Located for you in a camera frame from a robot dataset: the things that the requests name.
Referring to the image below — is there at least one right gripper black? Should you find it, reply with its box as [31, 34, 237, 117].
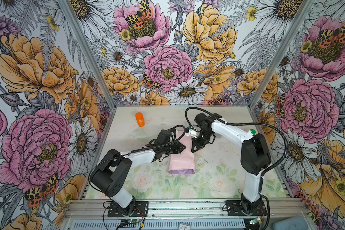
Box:
[191, 128, 215, 153]

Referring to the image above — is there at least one purple wrapping paper sheet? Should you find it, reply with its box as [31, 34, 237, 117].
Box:
[168, 134, 196, 175]

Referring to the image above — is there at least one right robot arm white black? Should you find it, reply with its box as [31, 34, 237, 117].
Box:
[191, 113, 271, 215]

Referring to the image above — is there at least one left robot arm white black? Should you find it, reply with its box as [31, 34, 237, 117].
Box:
[89, 140, 186, 216]

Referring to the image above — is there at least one white bottle green cap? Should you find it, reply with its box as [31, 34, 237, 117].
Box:
[249, 129, 256, 135]

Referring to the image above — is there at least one orange tube bottle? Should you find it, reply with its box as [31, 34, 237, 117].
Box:
[135, 112, 145, 127]

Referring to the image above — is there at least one blue-grey cloth pad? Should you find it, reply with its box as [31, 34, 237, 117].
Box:
[273, 216, 309, 230]

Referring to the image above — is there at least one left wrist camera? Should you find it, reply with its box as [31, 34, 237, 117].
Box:
[156, 129, 172, 144]

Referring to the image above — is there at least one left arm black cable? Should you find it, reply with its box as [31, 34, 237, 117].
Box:
[87, 124, 187, 196]

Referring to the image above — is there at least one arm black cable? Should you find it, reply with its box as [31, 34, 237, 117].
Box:
[87, 124, 187, 196]
[184, 106, 288, 230]

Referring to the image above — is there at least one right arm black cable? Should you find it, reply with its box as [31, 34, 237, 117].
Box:
[184, 106, 288, 230]

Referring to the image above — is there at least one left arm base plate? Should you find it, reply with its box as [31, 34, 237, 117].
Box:
[107, 201, 149, 218]

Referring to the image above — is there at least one white slotted cable duct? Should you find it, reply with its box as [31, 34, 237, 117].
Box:
[66, 218, 246, 230]

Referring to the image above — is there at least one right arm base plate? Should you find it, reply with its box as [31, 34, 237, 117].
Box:
[221, 199, 267, 217]

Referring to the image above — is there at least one aluminium front rail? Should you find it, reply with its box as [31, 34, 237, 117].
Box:
[64, 197, 309, 220]

